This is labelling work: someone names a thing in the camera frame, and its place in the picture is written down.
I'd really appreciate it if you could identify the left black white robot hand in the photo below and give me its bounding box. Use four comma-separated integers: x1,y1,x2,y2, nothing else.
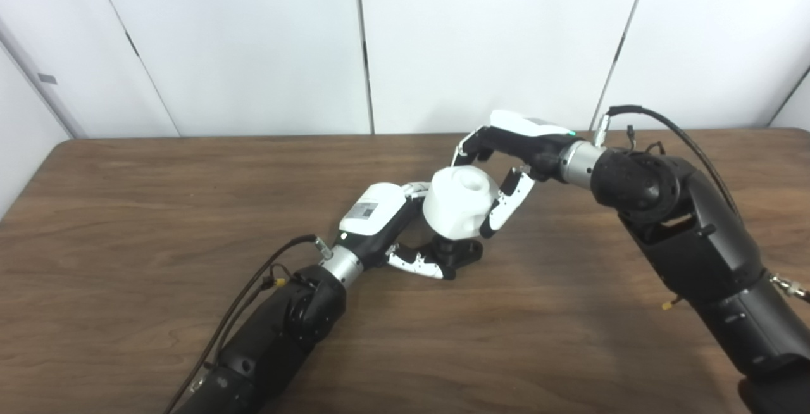
339,181,458,280

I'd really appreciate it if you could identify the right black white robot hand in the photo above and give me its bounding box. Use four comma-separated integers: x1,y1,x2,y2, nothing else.
451,110,578,239

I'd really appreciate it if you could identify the round white plastic piece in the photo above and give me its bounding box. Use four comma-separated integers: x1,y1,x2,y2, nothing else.
422,167,499,241

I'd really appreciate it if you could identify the black plastic holder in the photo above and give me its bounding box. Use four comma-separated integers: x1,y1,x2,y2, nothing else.
414,237,484,275

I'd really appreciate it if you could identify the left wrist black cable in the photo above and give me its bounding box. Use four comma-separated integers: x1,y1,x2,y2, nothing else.
163,234,333,414

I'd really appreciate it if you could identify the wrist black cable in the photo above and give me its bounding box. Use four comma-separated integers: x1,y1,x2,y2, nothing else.
594,105,741,218
163,234,333,414

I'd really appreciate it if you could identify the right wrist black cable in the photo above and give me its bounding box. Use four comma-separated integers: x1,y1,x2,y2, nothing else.
594,105,741,218

